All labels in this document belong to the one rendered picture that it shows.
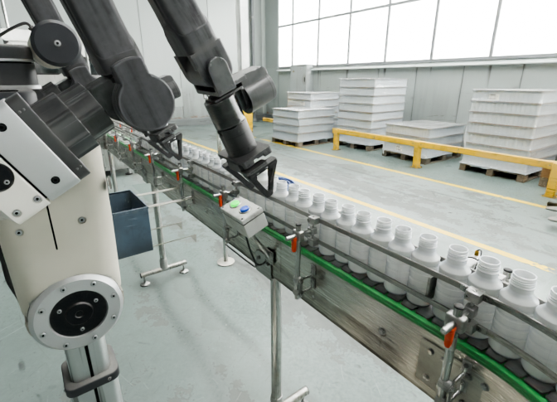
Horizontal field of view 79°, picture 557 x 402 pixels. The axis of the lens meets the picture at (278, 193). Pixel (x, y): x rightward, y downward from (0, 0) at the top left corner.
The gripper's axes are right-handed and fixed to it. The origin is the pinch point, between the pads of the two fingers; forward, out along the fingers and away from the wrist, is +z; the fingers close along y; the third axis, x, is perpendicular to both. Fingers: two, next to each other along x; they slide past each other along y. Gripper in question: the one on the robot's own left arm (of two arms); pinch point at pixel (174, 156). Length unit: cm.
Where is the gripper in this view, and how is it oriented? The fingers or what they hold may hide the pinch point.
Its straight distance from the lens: 107.1
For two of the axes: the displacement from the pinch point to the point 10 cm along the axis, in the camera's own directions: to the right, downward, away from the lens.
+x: -6.6, 5.7, -4.9
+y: -6.7, -1.7, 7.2
